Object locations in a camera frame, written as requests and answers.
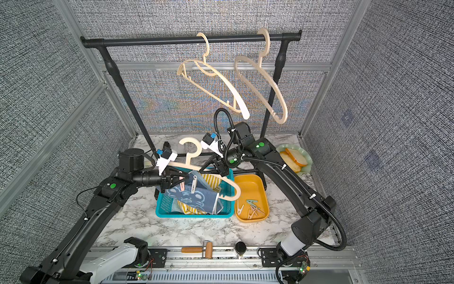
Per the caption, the salmon clothespin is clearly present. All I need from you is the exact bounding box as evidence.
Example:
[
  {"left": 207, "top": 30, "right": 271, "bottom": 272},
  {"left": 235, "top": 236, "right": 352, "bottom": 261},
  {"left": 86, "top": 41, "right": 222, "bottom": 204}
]
[{"left": 179, "top": 181, "right": 185, "bottom": 192}]

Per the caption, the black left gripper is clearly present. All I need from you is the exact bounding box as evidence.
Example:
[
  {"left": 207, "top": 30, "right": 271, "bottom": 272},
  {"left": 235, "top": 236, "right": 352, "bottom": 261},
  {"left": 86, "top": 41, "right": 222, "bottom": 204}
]
[{"left": 133, "top": 166, "right": 189, "bottom": 194}]

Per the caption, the yellow striped towel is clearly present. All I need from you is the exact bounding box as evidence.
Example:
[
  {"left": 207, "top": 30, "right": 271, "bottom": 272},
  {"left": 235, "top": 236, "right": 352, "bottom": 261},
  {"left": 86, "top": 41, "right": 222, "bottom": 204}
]
[{"left": 177, "top": 174, "right": 222, "bottom": 215}]

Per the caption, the pale green wavy plate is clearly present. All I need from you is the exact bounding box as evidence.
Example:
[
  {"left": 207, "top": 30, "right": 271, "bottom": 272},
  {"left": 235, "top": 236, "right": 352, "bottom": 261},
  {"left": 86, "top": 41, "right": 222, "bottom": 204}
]
[{"left": 277, "top": 144, "right": 313, "bottom": 174}]

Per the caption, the beige hanger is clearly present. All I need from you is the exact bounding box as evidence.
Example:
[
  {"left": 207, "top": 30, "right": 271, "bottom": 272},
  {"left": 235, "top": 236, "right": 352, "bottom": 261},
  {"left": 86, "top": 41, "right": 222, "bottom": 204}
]
[
  {"left": 176, "top": 32, "right": 250, "bottom": 120},
  {"left": 233, "top": 28, "right": 288, "bottom": 125},
  {"left": 168, "top": 137, "right": 242, "bottom": 202}
]

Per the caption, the orange crust bread slice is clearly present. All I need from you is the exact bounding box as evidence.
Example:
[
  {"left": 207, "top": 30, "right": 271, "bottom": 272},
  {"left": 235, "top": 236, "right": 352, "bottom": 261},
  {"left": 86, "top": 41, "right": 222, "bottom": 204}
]
[{"left": 285, "top": 148, "right": 308, "bottom": 167}]

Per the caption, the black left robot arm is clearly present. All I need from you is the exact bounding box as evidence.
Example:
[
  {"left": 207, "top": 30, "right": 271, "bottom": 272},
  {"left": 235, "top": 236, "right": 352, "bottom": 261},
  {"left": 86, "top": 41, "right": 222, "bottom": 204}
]
[{"left": 20, "top": 149, "right": 189, "bottom": 284}]

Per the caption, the white clothespin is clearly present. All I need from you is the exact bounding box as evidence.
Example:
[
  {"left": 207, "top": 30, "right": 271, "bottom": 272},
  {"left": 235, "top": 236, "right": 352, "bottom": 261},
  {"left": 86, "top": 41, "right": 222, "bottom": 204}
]
[
  {"left": 191, "top": 176, "right": 198, "bottom": 194},
  {"left": 236, "top": 204, "right": 244, "bottom": 216}
]

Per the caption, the wooden handle roller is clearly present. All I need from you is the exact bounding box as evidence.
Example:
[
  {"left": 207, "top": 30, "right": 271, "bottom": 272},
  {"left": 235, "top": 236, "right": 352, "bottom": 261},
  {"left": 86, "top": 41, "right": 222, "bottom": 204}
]
[{"left": 181, "top": 240, "right": 214, "bottom": 259}]

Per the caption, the black corrugated cable conduit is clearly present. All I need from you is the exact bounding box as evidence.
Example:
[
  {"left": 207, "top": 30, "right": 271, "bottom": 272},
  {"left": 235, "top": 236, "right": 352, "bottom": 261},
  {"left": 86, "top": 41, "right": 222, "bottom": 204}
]
[{"left": 213, "top": 108, "right": 348, "bottom": 252}]

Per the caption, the black clothes rack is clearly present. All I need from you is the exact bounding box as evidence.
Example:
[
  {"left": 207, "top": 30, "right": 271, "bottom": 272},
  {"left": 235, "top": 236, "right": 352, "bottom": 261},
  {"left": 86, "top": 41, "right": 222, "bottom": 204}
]
[{"left": 80, "top": 30, "right": 303, "bottom": 196}]

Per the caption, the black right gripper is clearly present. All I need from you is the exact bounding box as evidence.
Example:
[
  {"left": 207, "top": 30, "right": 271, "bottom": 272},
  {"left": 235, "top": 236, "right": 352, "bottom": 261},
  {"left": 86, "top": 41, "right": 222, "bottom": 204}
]
[{"left": 201, "top": 148, "right": 247, "bottom": 179}]

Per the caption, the small black lidded jar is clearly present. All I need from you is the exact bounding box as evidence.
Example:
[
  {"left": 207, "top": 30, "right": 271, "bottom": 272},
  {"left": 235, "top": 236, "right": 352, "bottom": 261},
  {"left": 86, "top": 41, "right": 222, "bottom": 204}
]
[{"left": 234, "top": 241, "right": 247, "bottom": 258}]

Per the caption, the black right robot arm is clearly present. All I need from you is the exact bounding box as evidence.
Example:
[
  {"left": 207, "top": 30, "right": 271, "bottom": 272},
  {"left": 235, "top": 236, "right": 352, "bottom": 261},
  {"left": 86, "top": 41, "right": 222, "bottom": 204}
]
[{"left": 224, "top": 122, "right": 346, "bottom": 257}]

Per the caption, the pink clothespin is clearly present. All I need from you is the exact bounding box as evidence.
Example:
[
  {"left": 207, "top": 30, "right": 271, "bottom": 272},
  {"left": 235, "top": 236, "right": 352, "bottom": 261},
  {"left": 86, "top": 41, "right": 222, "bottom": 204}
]
[{"left": 251, "top": 207, "right": 265, "bottom": 215}]

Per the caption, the teal plastic basket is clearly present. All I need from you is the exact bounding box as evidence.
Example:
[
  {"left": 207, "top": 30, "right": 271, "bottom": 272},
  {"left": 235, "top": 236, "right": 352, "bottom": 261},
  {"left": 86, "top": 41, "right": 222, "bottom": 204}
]
[{"left": 156, "top": 170, "right": 236, "bottom": 219}]

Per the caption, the white right arm base mount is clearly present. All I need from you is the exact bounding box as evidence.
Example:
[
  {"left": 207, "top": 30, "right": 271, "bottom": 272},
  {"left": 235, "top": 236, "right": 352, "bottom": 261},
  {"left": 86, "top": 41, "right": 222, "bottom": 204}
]
[{"left": 276, "top": 231, "right": 311, "bottom": 264}]

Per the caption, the yellow plastic tray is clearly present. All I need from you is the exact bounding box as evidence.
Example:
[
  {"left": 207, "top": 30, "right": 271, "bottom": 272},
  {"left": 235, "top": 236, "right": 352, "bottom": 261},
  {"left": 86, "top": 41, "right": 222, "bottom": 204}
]
[{"left": 234, "top": 174, "right": 270, "bottom": 223}]

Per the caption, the dark blue hello towel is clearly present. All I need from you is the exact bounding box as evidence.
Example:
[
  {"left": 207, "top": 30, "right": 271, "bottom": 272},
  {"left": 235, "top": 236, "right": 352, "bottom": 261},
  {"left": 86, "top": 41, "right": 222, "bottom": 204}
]
[{"left": 164, "top": 170, "right": 223, "bottom": 215}]

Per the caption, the mint green clothespin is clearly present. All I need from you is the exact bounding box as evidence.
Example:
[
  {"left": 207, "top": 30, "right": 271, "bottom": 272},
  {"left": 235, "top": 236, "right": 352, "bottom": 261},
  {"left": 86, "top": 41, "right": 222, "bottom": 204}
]
[{"left": 247, "top": 200, "right": 258, "bottom": 207}]

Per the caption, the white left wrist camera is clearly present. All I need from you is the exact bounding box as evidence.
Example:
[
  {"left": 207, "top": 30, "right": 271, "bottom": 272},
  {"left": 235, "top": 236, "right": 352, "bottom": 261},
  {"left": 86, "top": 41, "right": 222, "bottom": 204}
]
[{"left": 156, "top": 149, "right": 177, "bottom": 176}]

